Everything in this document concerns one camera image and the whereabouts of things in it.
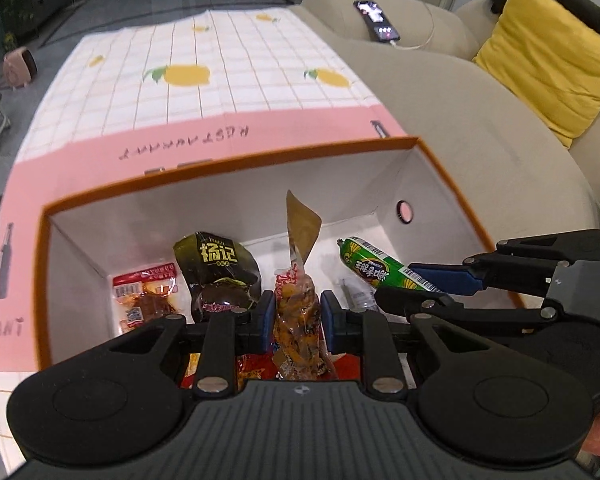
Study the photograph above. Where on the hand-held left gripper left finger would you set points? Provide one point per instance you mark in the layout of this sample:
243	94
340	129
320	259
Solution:
264	320

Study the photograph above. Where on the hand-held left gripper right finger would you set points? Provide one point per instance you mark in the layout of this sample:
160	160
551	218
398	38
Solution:
332	320

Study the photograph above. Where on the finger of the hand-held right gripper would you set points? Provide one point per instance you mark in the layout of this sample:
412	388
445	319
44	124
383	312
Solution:
445	277
455	310

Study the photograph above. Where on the yellow peanut snack packet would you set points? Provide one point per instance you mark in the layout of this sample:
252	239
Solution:
295	310

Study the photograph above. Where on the green sausage stick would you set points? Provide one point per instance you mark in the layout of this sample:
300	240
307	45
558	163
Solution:
375	265

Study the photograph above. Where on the dark plum snack packet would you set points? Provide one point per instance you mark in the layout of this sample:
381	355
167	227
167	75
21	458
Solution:
215	270

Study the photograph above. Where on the red dried meat packet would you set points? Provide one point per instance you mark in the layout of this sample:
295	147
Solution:
147	295

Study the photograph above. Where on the orange cardboard box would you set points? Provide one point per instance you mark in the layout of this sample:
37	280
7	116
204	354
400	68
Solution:
220	200

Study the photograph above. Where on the clear packet with white snack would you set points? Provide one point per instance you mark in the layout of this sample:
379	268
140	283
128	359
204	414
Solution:
357	295

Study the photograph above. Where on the beige sofa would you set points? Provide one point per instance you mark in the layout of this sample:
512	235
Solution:
470	125

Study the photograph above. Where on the lemon print checked tablecloth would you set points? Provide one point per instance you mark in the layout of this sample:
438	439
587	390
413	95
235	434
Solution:
180	95

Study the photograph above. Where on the yellow cushion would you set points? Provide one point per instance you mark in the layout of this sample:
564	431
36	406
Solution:
550	55

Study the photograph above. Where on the black smartphone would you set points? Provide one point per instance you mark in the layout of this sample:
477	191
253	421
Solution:
376	20

